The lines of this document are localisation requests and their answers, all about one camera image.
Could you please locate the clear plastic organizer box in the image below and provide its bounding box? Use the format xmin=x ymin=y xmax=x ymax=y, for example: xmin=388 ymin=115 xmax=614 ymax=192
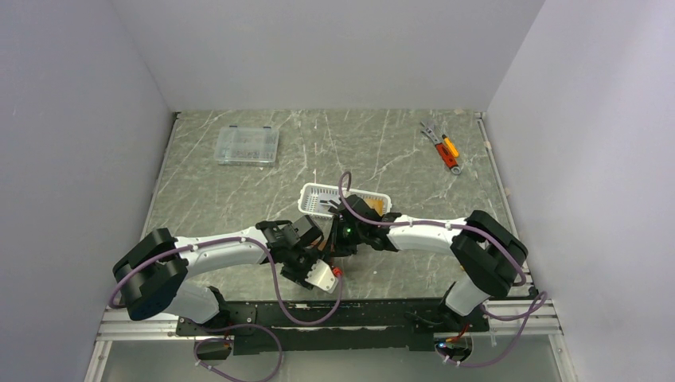
xmin=213 ymin=125 xmax=279 ymax=167

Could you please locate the white striped card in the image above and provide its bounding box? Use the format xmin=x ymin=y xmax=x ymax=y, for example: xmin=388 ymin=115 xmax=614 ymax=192
xmin=307 ymin=194 xmax=340 ymax=214

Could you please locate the brown leather card holder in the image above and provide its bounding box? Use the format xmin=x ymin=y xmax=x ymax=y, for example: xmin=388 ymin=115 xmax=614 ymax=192
xmin=310 ymin=234 xmax=328 ymax=254

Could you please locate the yellow handled screwdriver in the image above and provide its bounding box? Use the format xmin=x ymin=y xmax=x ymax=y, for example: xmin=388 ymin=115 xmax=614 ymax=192
xmin=442 ymin=134 xmax=459 ymax=158

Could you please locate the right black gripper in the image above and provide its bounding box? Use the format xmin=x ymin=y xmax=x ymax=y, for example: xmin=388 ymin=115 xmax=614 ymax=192
xmin=322 ymin=215 xmax=367 ymax=257

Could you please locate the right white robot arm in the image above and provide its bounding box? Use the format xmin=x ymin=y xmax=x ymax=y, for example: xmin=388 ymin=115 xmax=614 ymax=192
xmin=329 ymin=195 xmax=528 ymax=330

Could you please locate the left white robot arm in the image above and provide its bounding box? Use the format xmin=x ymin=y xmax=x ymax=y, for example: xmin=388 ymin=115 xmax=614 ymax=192
xmin=110 ymin=215 xmax=338 ymax=334

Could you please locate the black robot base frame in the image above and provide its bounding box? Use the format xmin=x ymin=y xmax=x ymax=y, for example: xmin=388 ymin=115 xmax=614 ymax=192
xmin=176 ymin=298 xmax=489 ymax=355

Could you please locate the red adjustable wrench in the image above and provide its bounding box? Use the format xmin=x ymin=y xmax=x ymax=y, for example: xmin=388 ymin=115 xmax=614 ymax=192
xmin=435 ymin=143 xmax=461 ymax=175

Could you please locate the white plastic basket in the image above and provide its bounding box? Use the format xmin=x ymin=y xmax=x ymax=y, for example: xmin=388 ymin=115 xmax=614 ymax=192
xmin=297 ymin=183 xmax=392 ymax=219

